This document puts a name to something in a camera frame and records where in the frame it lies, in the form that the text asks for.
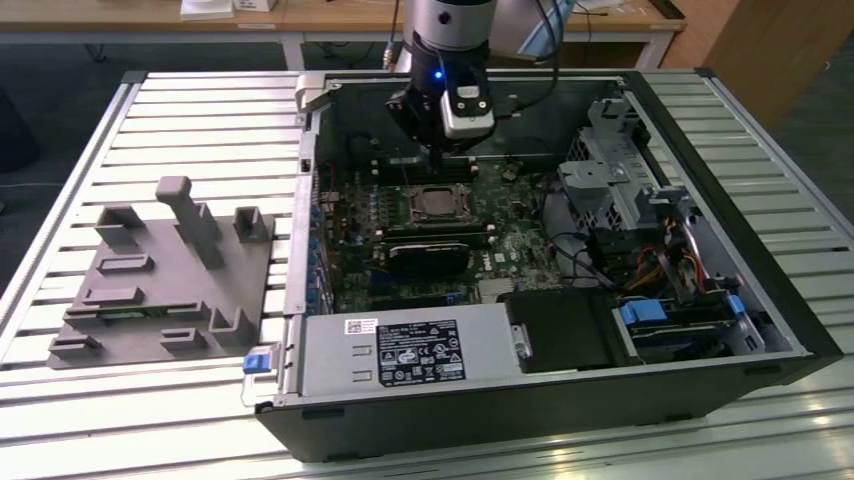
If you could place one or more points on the silver CPU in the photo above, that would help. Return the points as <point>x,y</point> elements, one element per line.
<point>440,201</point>

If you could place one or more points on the black RAM slot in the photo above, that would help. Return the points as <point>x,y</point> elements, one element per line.
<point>433,237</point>
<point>433,232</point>
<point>420,170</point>
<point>420,175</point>
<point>420,166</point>
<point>433,241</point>
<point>433,228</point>

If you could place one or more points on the CPU socket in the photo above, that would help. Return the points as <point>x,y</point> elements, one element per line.
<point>407,220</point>

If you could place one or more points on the silver coin cell battery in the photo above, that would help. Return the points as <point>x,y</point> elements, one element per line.
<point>509,172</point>

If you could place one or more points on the pale blue teach pendant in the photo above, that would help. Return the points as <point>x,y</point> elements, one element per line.
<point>561,17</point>

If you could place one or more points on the green motherboard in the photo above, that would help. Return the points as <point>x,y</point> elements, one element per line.
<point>527,235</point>

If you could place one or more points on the white box with black label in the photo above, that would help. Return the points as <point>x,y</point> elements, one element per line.
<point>256,6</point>

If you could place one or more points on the black graphics card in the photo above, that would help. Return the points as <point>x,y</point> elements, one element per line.
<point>427,260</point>

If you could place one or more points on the silver disk bay cage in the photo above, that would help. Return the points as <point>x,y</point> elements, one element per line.
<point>600,200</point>

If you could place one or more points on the plain white box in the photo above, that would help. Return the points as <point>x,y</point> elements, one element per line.
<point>206,11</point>

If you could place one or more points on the small silver heat sink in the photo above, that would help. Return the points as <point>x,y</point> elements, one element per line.
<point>496,290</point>

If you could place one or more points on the black plastic shroud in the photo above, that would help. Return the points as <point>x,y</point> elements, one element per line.
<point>560,330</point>

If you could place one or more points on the wooden desk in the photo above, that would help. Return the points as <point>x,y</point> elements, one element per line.
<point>100,20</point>

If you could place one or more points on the silver power supply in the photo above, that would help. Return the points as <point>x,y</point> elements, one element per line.
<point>333,350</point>

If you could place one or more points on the wooden cabinet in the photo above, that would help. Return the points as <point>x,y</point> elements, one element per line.
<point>767,50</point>

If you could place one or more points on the blue disk carrier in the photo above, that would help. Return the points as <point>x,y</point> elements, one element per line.
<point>640,312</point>

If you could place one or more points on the grey parts rack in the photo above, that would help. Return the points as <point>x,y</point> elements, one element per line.
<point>153,280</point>

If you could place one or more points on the blue plastic latch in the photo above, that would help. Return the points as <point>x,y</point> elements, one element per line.
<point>258,362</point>

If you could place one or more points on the black and grey PC case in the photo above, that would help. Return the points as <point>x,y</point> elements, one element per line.
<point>467,430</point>

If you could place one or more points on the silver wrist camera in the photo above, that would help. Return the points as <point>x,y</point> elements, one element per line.
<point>467,125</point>

